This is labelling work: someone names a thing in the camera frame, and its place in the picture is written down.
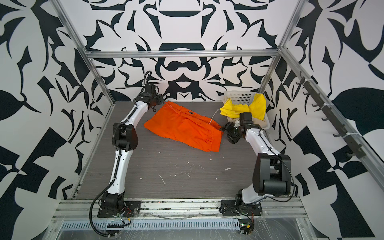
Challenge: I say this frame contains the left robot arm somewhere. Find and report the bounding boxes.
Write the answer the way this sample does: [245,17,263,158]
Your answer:
[99,83,164,212]

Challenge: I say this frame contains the aluminium cage frame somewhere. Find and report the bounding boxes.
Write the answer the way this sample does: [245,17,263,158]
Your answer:
[51,1,384,188]

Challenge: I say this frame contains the white laundry basket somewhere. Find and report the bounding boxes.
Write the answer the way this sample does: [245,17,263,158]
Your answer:
[223,90,271,131]

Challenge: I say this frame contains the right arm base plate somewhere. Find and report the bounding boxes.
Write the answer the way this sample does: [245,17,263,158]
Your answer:
[219,200,263,218]

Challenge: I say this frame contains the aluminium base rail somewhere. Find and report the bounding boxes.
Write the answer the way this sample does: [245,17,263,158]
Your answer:
[50,196,308,223]

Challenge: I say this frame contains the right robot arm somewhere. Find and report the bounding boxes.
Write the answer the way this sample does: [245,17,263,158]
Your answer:
[220,121,295,206]

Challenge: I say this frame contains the black corrugated cable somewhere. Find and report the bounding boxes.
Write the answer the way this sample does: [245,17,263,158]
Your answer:
[88,179,133,238]

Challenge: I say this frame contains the orange shorts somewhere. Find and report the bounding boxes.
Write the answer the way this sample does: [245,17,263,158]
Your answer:
[144,102,223,152]

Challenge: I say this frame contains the white slotted cable duct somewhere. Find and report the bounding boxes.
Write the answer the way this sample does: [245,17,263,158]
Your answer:
[59,218,241,231]

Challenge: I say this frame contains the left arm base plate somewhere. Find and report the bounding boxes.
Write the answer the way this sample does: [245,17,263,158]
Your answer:
[97,201,142,218]

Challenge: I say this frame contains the yellow shorts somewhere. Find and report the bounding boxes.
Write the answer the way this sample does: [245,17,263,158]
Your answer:
[219,93,267,121]

